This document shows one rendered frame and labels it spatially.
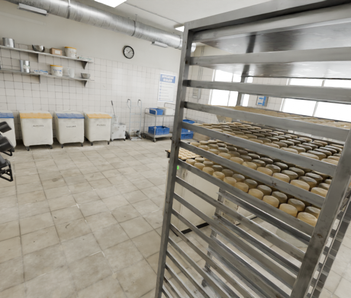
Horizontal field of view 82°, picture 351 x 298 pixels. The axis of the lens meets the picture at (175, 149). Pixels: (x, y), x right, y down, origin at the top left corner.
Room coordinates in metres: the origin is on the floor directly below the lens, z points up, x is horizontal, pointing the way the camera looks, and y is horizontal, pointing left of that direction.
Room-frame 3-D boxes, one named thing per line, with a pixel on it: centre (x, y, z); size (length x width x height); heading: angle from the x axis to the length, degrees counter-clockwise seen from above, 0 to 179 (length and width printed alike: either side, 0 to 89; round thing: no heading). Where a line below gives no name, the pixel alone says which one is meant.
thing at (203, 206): (2.18, -0.32, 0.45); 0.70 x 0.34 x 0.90; 125
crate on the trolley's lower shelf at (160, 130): (6.20, 0.57, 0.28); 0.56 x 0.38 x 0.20; 138
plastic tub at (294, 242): (2.05, -1.50, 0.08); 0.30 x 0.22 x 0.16; 90
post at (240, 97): (1.21, -0.34, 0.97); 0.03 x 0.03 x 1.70; 41
